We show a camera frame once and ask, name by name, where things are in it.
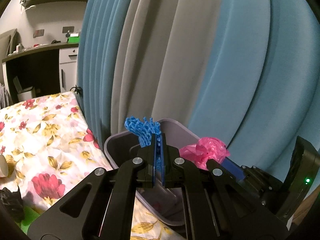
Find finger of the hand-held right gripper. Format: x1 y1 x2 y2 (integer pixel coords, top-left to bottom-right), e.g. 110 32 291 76
220 157 248 183

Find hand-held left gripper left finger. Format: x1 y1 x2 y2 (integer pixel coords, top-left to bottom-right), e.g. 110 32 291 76
27 133 158 240

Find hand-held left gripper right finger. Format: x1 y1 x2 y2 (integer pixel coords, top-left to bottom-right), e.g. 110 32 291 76
159 133 290 240

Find blue foam fruit net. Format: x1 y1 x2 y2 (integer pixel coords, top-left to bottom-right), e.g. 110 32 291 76
124 116 161 147

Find pink plastic bag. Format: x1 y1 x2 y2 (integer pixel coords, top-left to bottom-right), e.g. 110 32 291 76
179 137 230 171

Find grey plastic bin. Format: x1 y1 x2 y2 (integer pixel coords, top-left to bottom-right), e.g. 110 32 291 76
104 119 200 227

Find green wrapper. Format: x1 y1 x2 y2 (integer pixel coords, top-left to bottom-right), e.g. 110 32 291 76
19 204 47 234

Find black plastic bag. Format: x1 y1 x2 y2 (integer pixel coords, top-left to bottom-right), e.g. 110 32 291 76
0 184 26 223

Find paper cup with apple print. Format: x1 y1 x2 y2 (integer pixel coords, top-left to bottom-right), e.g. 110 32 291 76
0 153 16 178

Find floral bed sheet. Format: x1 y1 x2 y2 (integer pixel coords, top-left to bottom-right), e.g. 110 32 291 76
0 91 187 240

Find blue and grey curtain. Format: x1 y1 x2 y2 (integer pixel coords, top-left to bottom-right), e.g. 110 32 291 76
76 0 320 207

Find white cabinet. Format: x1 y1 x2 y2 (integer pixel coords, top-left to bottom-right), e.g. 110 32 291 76
59 47 79 93

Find white waste bin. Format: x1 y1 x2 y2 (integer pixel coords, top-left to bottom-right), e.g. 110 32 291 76
16 86 36 103

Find dark wooden desk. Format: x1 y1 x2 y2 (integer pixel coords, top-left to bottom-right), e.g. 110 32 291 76
2 42 80 98

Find white ribbed rack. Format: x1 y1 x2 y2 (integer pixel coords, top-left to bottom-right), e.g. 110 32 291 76
0 82 13 108

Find leaning cardboard sheet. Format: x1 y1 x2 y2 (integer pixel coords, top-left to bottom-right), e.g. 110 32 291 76
0 28 18 57

